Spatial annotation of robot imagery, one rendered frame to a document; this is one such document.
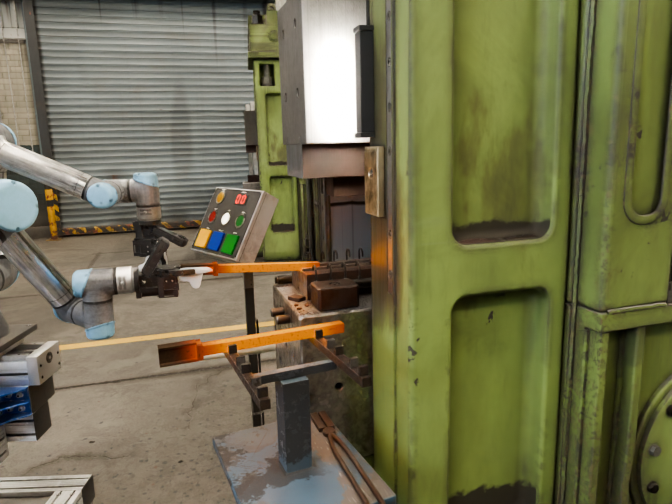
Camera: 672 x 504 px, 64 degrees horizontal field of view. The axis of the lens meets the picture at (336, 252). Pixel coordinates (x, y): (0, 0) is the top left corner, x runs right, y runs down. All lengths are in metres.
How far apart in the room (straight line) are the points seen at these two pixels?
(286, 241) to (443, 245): 5.27
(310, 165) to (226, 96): 7.99
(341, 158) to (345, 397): 0.68
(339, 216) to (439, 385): 0.74
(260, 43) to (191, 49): 3.26
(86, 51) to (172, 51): 1.26
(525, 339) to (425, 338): 0.33
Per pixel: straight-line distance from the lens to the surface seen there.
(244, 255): 2.00
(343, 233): 1.87
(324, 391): 1.55
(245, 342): 1.28
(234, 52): 9.59
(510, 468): 1.67
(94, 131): 9.51
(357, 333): 1.52
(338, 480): 1.26
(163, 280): 1.57
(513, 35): 1.42
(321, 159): 1.55
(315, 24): 1.53
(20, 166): 1.80
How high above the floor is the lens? 1.37
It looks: 11 degrees down
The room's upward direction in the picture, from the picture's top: 2 degrees counter-clockwise
